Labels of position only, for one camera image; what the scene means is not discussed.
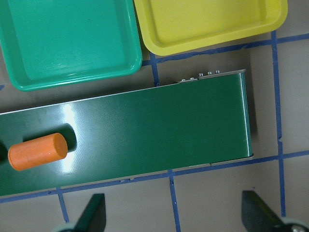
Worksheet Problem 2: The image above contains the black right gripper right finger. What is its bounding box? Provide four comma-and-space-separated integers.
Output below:
241, 190, 284, 232

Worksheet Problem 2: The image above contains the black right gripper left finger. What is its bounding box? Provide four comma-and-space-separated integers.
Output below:
72, 193, 106, 232

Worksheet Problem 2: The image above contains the orange cylinder plain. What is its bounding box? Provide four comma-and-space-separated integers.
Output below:
8, 133, 68, 171

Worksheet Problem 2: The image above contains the green conveyor belt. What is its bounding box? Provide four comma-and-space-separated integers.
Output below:
0, 70, 252, 196

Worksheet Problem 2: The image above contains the green plastic tray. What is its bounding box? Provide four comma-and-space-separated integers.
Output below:
0, 0, 142, 91

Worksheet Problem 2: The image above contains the yellow plastic tray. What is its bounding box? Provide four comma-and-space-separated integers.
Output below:
134, 0, 288, 56

